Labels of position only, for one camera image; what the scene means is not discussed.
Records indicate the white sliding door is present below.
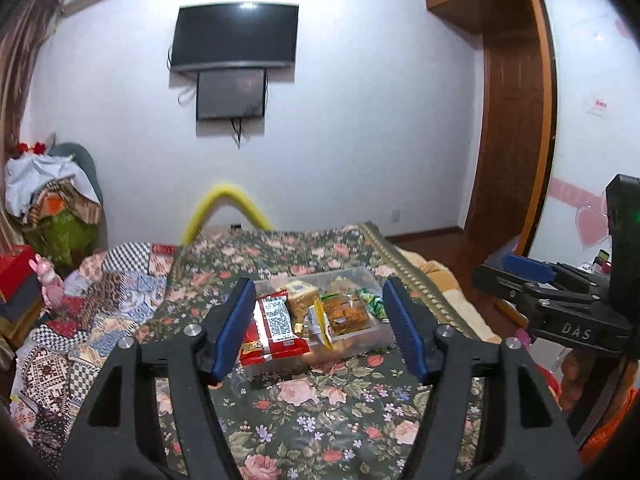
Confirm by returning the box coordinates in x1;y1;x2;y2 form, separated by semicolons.
529;0;639;266

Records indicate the red white snack packet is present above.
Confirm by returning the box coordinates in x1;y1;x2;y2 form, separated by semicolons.
239;290;309;366

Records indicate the brown wooden wardrobe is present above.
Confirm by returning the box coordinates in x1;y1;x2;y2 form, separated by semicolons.
394;0;554;281

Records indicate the clear plastic storage box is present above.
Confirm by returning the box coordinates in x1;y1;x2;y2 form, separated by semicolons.
239;266;394;377

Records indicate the orange spicy snack clear packet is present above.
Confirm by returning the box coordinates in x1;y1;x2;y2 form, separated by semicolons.
321;292;370;336

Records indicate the red box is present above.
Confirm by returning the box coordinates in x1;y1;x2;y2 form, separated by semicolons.
0;245;41;322

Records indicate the striped brown curtain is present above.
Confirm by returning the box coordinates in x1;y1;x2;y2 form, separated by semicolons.
1;0;61;252

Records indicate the pile of clothes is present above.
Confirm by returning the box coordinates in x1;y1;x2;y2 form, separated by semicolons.
4;142;103;274

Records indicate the small wall monitor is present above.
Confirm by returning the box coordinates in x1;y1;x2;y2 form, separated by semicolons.
196;68;267;122

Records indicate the green peas packet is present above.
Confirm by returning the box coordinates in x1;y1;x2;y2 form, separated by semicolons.
358;289;388;323

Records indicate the beige cake packet with barcode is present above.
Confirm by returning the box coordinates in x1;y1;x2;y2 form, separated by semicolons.
284;280;320;322

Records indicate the pink plush toy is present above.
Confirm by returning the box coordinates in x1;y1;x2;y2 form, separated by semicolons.
28;254;64;308

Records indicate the yellow noodle snack packet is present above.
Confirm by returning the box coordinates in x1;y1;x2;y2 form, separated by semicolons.
308;299;333;350

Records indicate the floral green bedspread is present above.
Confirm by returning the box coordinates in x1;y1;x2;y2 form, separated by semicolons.
137;223;495;479

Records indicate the wall mounted television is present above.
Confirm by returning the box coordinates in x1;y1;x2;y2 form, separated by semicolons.
170;1;299;72

